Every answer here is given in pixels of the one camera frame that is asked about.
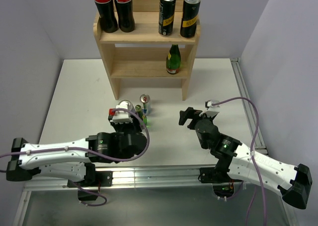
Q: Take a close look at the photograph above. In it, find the green glass bottle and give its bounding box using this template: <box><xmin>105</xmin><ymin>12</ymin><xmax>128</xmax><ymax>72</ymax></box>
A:
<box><xmin>135</xmin><ymin>104</ymin><xmax>151</xmax><ymax>126</ymax></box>

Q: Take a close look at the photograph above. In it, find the Red Bull can front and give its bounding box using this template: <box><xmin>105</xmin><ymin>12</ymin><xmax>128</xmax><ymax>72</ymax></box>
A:
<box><xmin>117</xmin><ymin>99</ymin><xmax>135</xmax><ymax>112</ymax></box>

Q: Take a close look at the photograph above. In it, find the red bull can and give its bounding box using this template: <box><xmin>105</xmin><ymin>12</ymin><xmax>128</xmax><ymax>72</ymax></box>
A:
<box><xmin>140</xmin><ymin>94</ymin><xmax>151</xmax><ymax>115</ymax></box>
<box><xmin>117</xmin><ymin>99</ymin><xmax>135</xmax><ymax>112</ymax></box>

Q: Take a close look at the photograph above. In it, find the green bottle yellow label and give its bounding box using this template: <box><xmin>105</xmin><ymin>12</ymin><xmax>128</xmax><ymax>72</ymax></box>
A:
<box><xmin>166</xmin><ymin>45</ymin><xmax>181</xmax><ymax>75</ymax></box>

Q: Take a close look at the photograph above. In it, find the black can yellow label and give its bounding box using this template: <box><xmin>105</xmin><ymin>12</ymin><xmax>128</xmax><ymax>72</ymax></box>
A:
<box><xmin>180</xmin><ymin>0</ymin><xmax>201</xmax><ymax>38</ymax></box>

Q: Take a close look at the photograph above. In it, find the black Schweppes can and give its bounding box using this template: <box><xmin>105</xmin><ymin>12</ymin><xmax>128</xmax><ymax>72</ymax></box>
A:
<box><xmin>159</xmin><ymin>0</ymin><xmax>176</xmax><ymax>36</ymax></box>

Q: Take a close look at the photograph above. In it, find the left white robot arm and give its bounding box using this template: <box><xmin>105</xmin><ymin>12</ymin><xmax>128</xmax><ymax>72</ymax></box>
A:
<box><xmin>5</xmin><ymin>109</ymin><xmax>150</xmax><ymax>186</ymax></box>

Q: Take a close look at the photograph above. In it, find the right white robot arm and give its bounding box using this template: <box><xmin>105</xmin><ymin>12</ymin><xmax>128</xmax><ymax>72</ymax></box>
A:
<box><xmin>179</xmin><ymin>107</ymin><xmax>313</xmax><ymax>210</ymax></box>

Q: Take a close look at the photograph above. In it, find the Red Bull can near shelf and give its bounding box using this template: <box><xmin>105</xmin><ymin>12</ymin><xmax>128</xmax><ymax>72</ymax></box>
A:
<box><xmin>140</xmin><ymin>94</ymin><xmax>151</xmax><ymax>115</ymax></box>

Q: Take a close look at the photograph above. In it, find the wooden two-tier shelf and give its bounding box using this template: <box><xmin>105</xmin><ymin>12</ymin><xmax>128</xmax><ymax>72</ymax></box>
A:
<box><xmin>93</xmin><ymin>0</ymin><xmax>201</xmax><ymax>100</ymax></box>

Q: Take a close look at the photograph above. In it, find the right Coca-Cola bottle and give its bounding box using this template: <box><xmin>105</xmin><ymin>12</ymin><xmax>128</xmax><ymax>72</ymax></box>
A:
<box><xmin>114</xmin><ymin>0</ymin><xmax>135</xmax><ymax>32</ymax></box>

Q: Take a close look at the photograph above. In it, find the coca-cola bottle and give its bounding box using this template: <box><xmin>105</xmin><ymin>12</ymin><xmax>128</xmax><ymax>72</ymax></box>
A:
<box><xmin>94</xmin><ymin>0</ymin><xmax>118</xmax><ymax>33</ymax></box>
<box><xmin>114</xmin><ymin>0</ymin><xmax>135</xmax><ymax>32</ymax></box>

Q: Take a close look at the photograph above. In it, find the left Coca-Cola bottle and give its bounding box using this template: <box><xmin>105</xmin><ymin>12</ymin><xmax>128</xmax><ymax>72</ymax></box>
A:
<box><xmin>94</xmin><ymin>0</ymin><xmax>118</xmax><ymax>33</ymax></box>

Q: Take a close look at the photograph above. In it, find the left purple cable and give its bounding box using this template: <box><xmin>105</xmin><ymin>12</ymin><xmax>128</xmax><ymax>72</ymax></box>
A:
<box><xmin>0</xmin><ymin>107</ymin><xmax>151</xmax><ymax>165</ymax></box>

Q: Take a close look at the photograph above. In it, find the purple cable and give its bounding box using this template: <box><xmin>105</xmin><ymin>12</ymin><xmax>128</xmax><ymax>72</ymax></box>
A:
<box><xmin>211</xmin><ymin>97</ymin><xmax>268</xmax><ymax>226</ymax></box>
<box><xmin>0</xmin><ymin>107</ymin><xmax>151</xmax><ymax>165</ymax></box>

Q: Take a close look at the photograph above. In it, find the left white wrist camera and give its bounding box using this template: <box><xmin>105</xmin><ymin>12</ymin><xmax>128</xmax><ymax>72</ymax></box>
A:
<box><xmin>108</xmin><ymin>105</ymin><xmax>133</xmax><ymax>124</ymax></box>

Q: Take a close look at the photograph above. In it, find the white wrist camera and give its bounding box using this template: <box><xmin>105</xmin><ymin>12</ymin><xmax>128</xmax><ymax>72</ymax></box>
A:
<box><xmin>199</xmin><ymin>100</ymin><xmax>220</xmax><ymax>118</ymax></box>
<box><xmin>108</xmin><ymin>105</ymin><xmax>133</xmax><ymax>124</ymax></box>

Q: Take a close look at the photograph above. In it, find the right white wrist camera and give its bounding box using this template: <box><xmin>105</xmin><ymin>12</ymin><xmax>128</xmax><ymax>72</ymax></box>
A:
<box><xmin>199</xmin><ymin>100</ymin><xmax>220</xmax><ymax>118</ymax></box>

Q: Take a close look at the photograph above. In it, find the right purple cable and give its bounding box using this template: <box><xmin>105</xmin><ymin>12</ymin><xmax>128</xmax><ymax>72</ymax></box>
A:
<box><xmin>211</xmin><ymin>97</ymin><xmax>268</xmax><ymax>226</ymax></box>

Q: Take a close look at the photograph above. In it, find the aluminium front rail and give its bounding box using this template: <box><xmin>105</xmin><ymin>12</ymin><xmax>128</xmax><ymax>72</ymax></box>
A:
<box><xmin>23</xmin><ymin>165</ymin><xmax>213</xmax><ymax>191</ymax></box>

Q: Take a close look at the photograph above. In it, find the aluminium side rail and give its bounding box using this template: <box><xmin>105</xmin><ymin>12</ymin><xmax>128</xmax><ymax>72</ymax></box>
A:
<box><xmin>230</xmin><ymin>58</ymin><xmax>268</xmax><ymax>155</ymax></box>

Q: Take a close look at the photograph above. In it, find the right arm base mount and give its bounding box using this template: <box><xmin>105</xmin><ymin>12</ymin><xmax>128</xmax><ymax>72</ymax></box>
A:
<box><xmin>198</xmin><ymin>167</ymin><xmax>235</xmax><ymax>199</ymax></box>

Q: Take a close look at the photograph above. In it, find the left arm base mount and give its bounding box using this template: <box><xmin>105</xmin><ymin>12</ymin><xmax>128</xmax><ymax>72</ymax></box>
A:
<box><xmin>67</xmin><ymin>171</ymin><xmax>113</xmax><ymax>202</ymax></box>

